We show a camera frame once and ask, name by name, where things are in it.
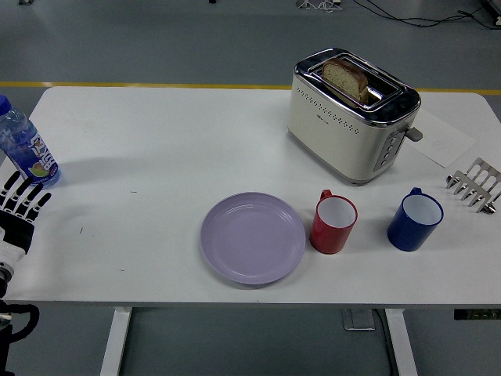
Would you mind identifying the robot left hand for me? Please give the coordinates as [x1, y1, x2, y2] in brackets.
[0, 171, 53, 268]

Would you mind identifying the purple plate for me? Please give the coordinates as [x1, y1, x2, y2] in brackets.
[200, 191, 307, 286]

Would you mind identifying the clear blue-capped drink bottle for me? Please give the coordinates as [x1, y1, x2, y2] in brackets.
[0, 94, 63, 190]

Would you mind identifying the white table leg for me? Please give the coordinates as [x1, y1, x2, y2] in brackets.
[383, 309, 419, 376]
[99, 307, 133, 376]

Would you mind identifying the red mug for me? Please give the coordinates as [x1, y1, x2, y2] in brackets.
[309, 189, 359, 255]

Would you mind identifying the cream and chrome toaster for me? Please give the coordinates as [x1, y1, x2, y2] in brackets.
[287, 47, 424, 186]

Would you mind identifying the grey under-table control box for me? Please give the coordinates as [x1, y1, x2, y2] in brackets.
[341, 309, 377, 331]

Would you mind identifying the slice of bread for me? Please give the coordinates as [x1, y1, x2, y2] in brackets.
[322, 58, 369, 103]

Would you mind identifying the white stand base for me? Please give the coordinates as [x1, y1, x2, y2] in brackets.
[296, 0, 342, 12]

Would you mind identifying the blue mug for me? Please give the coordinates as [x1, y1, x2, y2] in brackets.
[386, 187, 445, 252]

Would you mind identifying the white paper sheet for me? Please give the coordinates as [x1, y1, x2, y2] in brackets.
[406, 109, 478, 168]

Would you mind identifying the silver metal toast rack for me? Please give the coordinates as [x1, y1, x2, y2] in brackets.
[445, 157, 501, 215]

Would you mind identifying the black table height controller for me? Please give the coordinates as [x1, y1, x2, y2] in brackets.
[453, 309, 501, 320]

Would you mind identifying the grey under-table cable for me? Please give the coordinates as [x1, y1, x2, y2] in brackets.
[373, 309, 397, 376]

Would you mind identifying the black floor cable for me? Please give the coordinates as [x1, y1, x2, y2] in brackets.
[354, 0, 501, 31]

